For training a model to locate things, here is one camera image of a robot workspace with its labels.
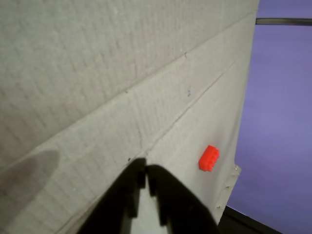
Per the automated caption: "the brown cardboard sheet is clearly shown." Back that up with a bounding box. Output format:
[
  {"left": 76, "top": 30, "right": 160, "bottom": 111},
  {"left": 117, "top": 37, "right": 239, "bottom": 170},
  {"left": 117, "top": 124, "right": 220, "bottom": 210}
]
[{"left": 0, "top": 0, "right": 260, "bottom": 234}]

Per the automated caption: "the black rod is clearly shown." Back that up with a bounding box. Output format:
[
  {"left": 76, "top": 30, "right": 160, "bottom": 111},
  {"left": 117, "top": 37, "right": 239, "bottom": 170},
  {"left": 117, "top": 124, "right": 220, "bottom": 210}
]
[{"left": 255, "top": 17, "right": 312, "bottom": 26}]

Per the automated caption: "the red lego block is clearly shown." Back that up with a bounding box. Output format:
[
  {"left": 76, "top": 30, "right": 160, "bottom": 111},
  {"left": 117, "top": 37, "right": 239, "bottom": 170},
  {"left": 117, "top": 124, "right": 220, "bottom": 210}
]
[{"left": 198, "top": 145, "right": 220, "bottom": 173}]

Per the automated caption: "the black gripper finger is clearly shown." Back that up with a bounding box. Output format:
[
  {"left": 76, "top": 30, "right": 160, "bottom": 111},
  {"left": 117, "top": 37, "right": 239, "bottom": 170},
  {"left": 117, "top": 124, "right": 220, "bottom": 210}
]
[
  {"left": 145, "top": 165, "right": 221, "bottom": 234},
  {"left": 78, "top": 157, "right": 147, "bottom": 234}
]

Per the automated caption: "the black flat panel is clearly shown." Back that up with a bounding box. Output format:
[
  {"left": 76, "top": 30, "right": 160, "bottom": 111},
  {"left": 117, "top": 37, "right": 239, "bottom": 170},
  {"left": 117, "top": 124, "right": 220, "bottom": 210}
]
[{"left": 219, "top": 204, "right": 292, "bottom": 234}]

